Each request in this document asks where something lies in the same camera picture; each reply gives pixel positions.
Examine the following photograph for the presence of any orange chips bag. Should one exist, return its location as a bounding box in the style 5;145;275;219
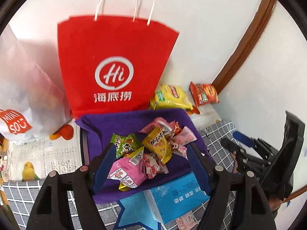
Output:
189;82;220;107

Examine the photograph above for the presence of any grey checked bed sheet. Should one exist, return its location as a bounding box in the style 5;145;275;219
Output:
4;121;236;229

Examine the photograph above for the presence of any white plastic Miniso bag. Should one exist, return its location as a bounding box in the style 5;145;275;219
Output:
1;26;71;142

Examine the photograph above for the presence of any yellow snack packet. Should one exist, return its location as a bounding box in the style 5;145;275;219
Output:
142;127;172;164

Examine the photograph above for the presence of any red gold snack packet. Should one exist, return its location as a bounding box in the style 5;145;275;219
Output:
171;121;183;136

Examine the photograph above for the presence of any yellow chips bag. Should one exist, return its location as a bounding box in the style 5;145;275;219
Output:
149;85;193;110

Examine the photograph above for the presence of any light pink snack packet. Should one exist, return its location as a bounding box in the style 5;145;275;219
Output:
168;126;197;159

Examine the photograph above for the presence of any brown wooden door frame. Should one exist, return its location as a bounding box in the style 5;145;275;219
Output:
212;0;276;93

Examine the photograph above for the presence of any red paper shopping bag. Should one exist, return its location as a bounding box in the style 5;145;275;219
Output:
57;12;179;118

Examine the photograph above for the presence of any magenta snack bag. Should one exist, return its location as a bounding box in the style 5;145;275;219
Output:
106;146;170;192

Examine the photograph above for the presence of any green snack packet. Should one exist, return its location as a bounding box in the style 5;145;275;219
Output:
110;133;142;159

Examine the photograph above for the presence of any person's right hand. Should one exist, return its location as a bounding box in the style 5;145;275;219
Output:
231;153;285;212

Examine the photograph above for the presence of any printed bird fruit pillowcase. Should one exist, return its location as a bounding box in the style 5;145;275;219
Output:
1;121;82;182

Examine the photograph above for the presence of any pink packet with silver band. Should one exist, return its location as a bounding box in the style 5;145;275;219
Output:
139;117;174;135

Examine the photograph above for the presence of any blue tissue pack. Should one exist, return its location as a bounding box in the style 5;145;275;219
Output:
143;172;210;224

